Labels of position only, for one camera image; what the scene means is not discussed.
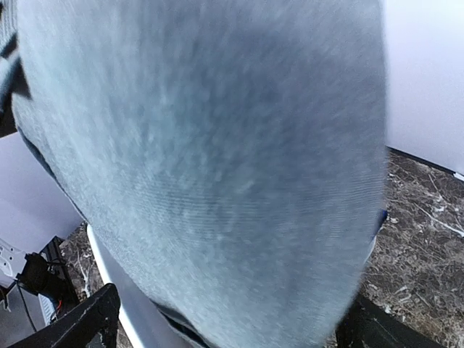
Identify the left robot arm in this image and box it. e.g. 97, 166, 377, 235
1, 236, 79, 325

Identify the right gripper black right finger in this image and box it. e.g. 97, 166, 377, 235
336, 294, 439, 348

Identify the white plastic bin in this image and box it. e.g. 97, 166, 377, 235
86, 226, 175, 347

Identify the white slotted cable duct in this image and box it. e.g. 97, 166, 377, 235
38, 294, 57, 326

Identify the grey long sleeve shirt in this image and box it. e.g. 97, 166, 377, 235
1, 1, 386, 347

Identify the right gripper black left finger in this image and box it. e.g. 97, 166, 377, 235
10, 283, 120, 348

